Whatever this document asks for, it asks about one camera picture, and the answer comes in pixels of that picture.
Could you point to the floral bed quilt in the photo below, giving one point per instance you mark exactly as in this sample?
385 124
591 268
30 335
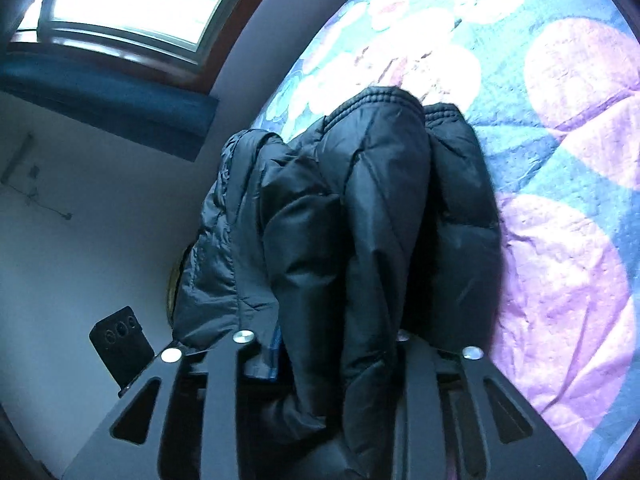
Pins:
565 170

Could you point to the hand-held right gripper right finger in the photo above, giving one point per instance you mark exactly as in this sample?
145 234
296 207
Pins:
430 400

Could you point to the blue curtain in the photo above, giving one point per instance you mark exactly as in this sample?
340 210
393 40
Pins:
115 105

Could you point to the black puffer jacket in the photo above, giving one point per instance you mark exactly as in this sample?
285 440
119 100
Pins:
360 220

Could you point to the window with wooden frame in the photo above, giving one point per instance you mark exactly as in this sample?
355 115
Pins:
135 5

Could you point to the wall socket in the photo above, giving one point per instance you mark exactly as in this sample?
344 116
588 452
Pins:
34 171

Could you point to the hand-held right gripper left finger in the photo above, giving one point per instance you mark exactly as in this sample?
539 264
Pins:
227 385

